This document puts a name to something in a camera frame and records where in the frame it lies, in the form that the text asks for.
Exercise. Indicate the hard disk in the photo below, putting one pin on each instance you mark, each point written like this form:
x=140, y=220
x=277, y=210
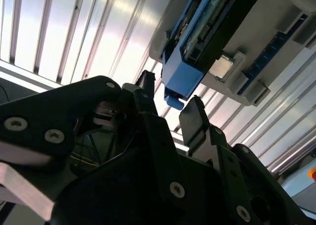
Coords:
x=234, y=30

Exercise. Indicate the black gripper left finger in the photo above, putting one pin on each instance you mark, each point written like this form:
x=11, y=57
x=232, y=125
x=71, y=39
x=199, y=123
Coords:
x=49, y=106

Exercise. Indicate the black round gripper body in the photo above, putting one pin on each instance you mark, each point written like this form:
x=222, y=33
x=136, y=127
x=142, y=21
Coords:
x=118, y=195

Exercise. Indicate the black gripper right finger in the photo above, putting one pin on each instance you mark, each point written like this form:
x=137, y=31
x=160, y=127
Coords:
x=195, y=121

